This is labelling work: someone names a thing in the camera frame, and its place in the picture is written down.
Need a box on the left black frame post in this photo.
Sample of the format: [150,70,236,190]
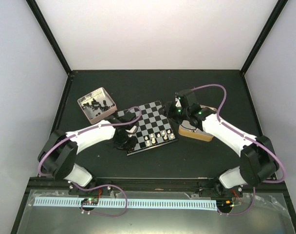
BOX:
[26,0,72,75]

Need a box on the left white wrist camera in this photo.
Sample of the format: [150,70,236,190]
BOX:
[126,125,138,134]

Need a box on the small circuit board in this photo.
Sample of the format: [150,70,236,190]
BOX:
[216,200,242,208]
[81,198,99,205]

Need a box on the left small circuit board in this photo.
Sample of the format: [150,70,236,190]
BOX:
[81,198,99,205]

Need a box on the black frame post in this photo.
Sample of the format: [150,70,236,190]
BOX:
[26,0,72,75]
[240,0,288,75]

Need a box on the right black frame post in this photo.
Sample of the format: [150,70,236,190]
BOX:
[240,0,288,75]

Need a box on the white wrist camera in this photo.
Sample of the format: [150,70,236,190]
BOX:
[126,125,138,134]
[175,100,181,108]

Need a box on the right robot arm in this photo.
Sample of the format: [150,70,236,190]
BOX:
[159,89,279,196]

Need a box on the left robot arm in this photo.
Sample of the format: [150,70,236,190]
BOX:
[38,112,139,195]

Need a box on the light blue slotted cable duct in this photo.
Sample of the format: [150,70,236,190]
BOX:
[33,197,218,211]

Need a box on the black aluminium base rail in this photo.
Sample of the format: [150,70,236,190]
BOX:
[28,177,289,195]

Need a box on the gold tin box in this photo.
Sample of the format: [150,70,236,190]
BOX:
[178,120,214,142]

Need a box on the right small circuit board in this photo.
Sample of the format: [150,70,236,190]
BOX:
[216,200,242,208]

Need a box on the pink tin box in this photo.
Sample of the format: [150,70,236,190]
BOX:
[77,87,117,124]

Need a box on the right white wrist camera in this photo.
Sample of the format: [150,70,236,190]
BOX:
[175,100,181,108]

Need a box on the black and silver chessboard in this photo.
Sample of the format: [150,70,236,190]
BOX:
[127,101,178,156]

